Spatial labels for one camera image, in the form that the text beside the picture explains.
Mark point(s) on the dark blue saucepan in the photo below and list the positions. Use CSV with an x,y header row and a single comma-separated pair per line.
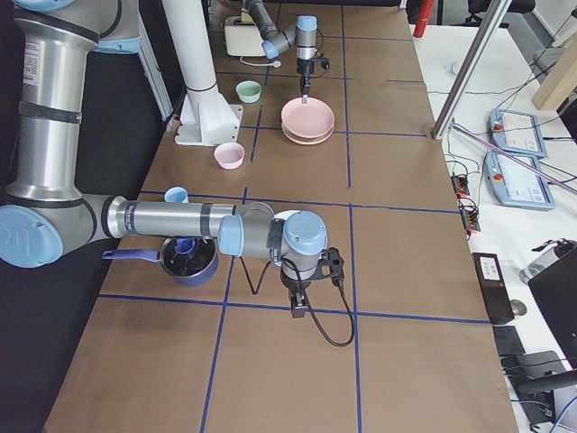
x,y
189,261

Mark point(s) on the light blue cup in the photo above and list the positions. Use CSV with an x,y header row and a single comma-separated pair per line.
x,y
176,195

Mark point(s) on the far teach pendant tablet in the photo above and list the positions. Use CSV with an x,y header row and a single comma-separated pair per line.
x,y
517,132

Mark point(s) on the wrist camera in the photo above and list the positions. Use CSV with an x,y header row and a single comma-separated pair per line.
x,y
323,62
330,266

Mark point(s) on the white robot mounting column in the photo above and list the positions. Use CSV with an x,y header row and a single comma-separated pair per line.
x,y
206,118

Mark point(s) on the pink plate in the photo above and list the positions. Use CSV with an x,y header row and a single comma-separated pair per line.
x,y
307,120

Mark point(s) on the black box with label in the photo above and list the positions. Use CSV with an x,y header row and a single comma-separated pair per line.
x,y
493,289

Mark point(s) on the blue plate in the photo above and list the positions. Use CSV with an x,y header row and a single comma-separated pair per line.
x,y
286,214

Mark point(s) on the pink bowl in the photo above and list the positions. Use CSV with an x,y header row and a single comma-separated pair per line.
x,y
229,156

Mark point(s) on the aluminium frame post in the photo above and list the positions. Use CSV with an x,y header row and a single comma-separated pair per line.
x,y
490,24

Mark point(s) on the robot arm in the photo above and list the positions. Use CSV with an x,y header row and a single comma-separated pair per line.
x,y
118,142
301,36

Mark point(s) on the near teach pendant tablet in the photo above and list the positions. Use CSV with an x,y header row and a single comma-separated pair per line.
x,y
516,186

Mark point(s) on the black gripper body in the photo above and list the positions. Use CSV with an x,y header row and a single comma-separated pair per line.
x,y
293,284
304,68

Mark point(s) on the white toaster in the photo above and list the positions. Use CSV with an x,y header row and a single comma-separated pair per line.
x,y
242,39

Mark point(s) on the teach pendant tablet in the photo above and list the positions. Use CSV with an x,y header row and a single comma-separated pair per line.
x,y
517,132
516,186

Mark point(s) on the green bowl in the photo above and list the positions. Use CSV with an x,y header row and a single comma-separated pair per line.
x,y
248,91

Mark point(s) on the red cylinder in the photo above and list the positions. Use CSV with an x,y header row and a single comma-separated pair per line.
x,y
425,12

